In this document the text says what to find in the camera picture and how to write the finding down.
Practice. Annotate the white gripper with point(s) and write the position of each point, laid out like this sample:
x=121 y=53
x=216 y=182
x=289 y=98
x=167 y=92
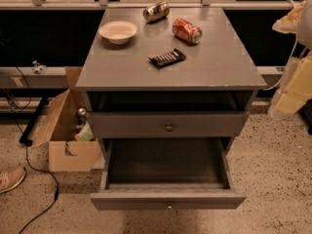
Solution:
x=305 y=25

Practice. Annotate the grey drawer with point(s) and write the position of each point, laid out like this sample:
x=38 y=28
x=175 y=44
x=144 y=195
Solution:
x=166 y=124
x=166 y=174

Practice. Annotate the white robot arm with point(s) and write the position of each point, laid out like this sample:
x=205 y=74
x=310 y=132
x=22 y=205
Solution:
x=303 y=37

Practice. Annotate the grey wooden drawer cabinet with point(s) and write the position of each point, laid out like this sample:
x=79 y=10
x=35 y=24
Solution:
x=218 y=74

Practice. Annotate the grey top drawer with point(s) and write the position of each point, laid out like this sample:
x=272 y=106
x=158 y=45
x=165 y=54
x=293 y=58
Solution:
x=166 y=124

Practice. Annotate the red soda can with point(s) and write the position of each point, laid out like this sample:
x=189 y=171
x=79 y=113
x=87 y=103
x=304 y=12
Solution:
x=186 y=31

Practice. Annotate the black snack bar wrapper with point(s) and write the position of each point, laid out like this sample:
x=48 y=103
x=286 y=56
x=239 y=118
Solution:
x=168 y=58

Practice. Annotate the gold soda can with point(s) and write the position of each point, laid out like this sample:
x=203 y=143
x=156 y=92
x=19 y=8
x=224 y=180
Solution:
x=156 y=11

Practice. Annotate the white ceramic bowl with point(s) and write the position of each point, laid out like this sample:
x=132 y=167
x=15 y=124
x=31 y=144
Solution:
x=118 y=32

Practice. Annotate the silver bottle in box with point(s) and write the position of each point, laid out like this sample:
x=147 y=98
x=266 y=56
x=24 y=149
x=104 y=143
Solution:
x=82 y=114

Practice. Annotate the green bag in box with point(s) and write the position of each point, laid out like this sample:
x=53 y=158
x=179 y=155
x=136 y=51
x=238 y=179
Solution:
x=85 y=134

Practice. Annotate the open cardboard box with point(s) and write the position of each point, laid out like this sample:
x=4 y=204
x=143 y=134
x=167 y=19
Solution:
x=60 y=128

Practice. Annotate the black metal leg bar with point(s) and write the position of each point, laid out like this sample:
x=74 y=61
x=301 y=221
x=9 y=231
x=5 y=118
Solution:
x=25 y=134

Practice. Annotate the tan sneaker shoe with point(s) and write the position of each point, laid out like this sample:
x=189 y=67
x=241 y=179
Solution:
x=11 y=179

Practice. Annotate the clear plastic object on rail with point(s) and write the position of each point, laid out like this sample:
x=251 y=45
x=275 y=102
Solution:
x=39 y=68

